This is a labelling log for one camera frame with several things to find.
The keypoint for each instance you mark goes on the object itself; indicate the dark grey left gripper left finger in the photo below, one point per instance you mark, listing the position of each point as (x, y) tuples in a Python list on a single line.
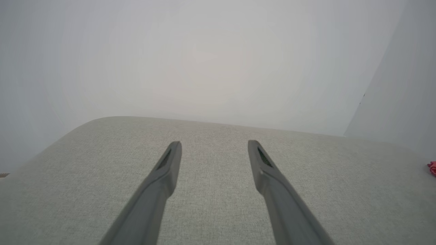
[(150, 204)]

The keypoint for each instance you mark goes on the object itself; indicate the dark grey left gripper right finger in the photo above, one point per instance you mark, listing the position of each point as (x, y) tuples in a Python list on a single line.
[(289, 211)]

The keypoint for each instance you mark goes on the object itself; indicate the red basketball jersey white trim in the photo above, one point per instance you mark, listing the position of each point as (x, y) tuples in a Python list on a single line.
[(433, 168)]

